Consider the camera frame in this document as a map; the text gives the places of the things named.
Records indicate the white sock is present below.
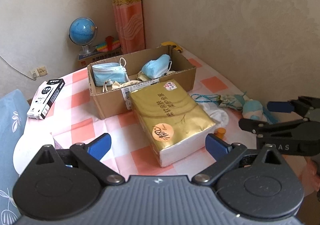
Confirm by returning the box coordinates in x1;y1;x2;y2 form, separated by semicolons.
198;102;229;129

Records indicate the orange earplug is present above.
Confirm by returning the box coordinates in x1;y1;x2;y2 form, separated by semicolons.
214;127;226;140

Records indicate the checkered tablecloth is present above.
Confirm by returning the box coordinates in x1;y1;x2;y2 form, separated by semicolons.
24;50;256;178

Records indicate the gold tissue pack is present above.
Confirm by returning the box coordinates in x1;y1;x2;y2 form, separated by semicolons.
130;79;215;167

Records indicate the black white carton box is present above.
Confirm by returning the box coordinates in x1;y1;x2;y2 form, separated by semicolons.
27;78;65;120

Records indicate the cardboard box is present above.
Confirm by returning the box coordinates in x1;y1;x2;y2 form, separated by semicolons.
87;45;197;120

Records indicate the blue face mask stack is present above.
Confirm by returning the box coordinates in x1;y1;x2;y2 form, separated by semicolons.
92;57;129;87

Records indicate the blue floral pillow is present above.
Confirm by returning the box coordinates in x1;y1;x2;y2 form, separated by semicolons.
0;89;29;224

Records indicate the beige cloth in box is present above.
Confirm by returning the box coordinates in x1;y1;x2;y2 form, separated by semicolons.
102;71;151;92

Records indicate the crumpled blue face mask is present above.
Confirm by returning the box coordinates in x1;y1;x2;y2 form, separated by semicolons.
141;54;172;79

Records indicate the colourful toy on box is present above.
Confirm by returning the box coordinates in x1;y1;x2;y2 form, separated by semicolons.
94;36;120;52

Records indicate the yellow toy car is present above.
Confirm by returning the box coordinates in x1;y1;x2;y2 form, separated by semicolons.
159;41;183;53

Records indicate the blue globe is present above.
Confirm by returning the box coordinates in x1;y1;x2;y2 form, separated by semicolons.
69;17;98;55

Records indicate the orange pink curtain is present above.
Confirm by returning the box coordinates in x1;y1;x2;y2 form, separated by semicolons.
112;0;145;54

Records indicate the wall power socket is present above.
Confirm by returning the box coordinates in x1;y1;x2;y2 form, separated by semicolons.
29;66;48;79

